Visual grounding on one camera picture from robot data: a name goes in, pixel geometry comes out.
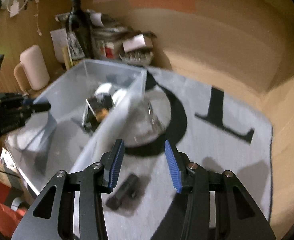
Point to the grey mat with black letters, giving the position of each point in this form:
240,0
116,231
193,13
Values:
225,147

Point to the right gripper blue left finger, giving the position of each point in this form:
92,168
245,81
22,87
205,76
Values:
114,163

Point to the white folded card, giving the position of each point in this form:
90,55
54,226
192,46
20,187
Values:
137,42

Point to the stack of books and papers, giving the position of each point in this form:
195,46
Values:
108,42

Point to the small black rectangular box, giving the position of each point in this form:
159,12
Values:
128,189

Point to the white handheld massager device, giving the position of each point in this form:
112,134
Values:
108,89

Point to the bronze metal keychain ornament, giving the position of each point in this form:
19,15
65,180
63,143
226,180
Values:
101,107

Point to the dark wine bottle elephant label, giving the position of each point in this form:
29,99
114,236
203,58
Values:
79,33

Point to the clear plastic storage bin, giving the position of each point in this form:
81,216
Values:
90,106

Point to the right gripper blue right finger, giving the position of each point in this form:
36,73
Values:
176,166

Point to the silver metal cylinder tube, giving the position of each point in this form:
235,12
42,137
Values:
89,122

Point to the yellow lip balm tube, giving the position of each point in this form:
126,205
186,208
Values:
67,58

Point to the white handwritten paper note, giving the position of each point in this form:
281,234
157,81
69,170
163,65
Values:
59,40

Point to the orange sticky note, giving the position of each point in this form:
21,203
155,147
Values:
188,6

